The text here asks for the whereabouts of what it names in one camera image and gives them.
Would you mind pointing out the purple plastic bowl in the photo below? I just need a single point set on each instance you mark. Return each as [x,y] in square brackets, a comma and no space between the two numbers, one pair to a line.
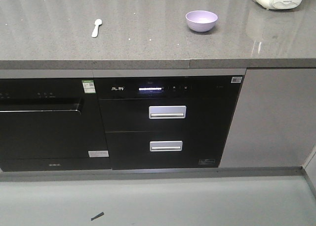
[201,21]

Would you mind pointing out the grey cabinet door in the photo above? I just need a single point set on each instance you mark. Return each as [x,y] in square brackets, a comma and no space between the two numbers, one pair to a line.
[274,124]

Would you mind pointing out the black drawer sterilizer cabinet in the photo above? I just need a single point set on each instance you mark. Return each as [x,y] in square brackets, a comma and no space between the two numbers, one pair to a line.
[167,122]

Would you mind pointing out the black strip on floor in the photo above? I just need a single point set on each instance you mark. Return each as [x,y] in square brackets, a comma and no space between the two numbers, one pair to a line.
[97,216]

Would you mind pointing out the pale green plastic spoon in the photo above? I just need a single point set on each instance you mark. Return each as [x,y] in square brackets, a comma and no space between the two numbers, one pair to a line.
[97,24]

